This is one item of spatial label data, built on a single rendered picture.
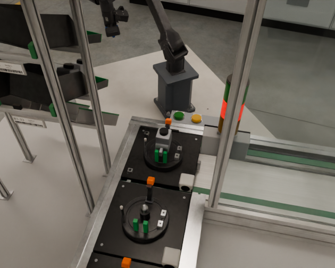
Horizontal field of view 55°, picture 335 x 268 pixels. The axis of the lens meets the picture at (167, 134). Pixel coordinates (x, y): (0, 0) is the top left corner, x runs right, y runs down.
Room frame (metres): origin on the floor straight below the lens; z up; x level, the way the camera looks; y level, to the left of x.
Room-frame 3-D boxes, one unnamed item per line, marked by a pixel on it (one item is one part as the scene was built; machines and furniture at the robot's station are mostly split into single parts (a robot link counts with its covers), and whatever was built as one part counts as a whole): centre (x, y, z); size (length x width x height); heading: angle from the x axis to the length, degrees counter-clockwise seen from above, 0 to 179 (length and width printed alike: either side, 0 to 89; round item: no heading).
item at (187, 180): (0.60, -0.06, 0.97); 0.05 x 0.05 x 0.04; 79
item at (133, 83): (1.08, 0.02, 0.84); 0.90 x 0.70 x 0.03; 26
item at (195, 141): (0.72, 0.01, 0.96); 0.24 x 0.24 x 0.02; 79
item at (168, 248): (0.47, 0.06, 1.01); 0.24 x 0.24 x 0.13; 79
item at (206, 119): (0.91, -0.11, 0.93); 0.21 x 0.07 x 0.06; 79
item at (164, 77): (1.10, -0.03, 0.96); 0.15 x 0.15 x 0.20; 26
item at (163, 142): (0.71, 0.01, 1.06); 0.08 x 0.04 x 0.07; 169
